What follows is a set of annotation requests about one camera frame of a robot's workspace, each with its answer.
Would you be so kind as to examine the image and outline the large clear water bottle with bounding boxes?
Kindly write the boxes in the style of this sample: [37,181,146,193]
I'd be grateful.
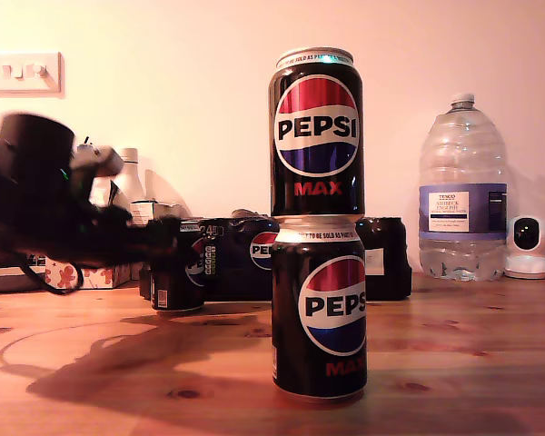
[418,93,509,282]

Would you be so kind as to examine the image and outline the white bottle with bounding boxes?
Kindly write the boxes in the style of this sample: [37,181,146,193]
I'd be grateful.
[112,146,146,203]

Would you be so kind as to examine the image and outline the grey plate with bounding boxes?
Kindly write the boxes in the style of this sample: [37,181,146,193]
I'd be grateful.
[0,266,47,294]

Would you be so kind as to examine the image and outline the gingerbread print tissue box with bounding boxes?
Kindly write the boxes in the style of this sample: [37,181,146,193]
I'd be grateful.
[45,256,133,291]

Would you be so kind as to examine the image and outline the white wall light switch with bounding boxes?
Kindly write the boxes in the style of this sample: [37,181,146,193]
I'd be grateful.
[0,51,65,99]

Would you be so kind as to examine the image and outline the small white carton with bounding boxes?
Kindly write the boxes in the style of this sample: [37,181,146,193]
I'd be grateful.
[130,198,185,226]

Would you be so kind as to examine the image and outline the black cable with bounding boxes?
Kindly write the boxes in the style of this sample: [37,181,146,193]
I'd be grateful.
[19,262,84,296]

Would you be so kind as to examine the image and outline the black shrink-wrapped Pepsi can pack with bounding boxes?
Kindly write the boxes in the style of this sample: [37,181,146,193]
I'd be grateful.
[139,208,413,303]

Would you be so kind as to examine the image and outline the small white round camera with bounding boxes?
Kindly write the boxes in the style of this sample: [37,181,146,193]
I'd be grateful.
[503,215,545,281]

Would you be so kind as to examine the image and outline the black Pepsi Max can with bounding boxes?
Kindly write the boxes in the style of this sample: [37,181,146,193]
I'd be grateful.
[267,47,365,218]
[271,215,368,405]
[150,220,205,315]

